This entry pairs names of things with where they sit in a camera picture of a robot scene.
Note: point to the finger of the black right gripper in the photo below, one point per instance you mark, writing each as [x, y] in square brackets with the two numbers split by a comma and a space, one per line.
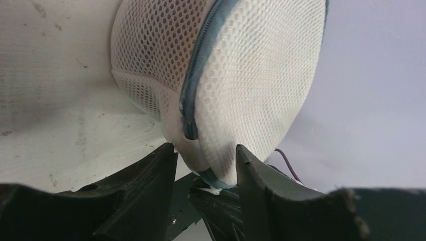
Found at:
[221, 214]

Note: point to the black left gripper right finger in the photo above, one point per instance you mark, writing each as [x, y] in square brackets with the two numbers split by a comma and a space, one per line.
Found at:
[277, 208]

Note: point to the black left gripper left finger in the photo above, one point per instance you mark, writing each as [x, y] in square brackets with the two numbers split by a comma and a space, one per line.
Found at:
[131, 204]

